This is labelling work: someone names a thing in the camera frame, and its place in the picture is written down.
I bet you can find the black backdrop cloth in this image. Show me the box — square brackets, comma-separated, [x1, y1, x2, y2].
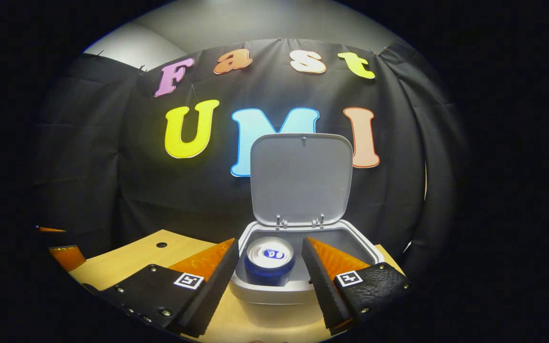
[31, 37, 470, 277]

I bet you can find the wooden desktop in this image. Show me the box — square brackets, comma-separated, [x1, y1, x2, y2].
[68, 229, 406, 343]

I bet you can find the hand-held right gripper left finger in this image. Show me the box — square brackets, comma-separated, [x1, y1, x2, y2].
[81, 238, 240, 338]

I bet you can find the white desktop garbage bin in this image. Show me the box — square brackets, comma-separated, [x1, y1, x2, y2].
[230, 133, 385, 328]

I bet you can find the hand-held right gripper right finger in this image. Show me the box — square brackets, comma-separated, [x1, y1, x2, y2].
[302, 236, 412, 335]

